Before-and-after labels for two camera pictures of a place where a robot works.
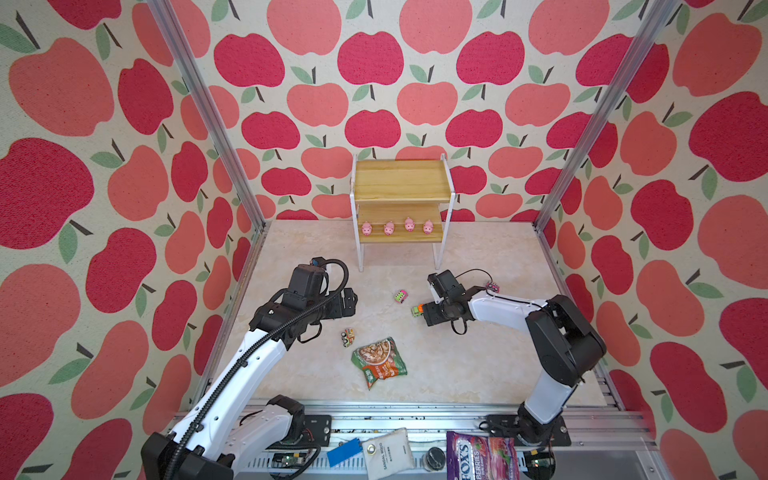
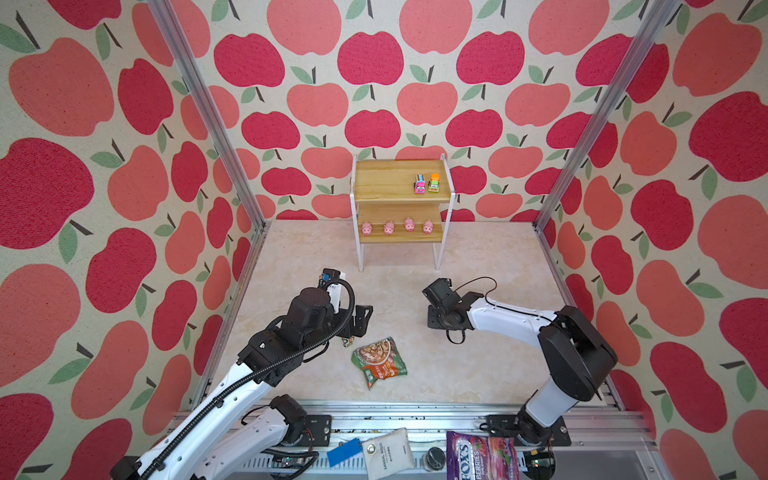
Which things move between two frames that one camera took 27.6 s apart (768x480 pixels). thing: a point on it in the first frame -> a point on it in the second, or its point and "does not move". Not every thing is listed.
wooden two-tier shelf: [393, 191] does not move
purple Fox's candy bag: [481, 458] does not move
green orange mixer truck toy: [416, 311] -> [434, 183]
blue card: [344, 451] does not move
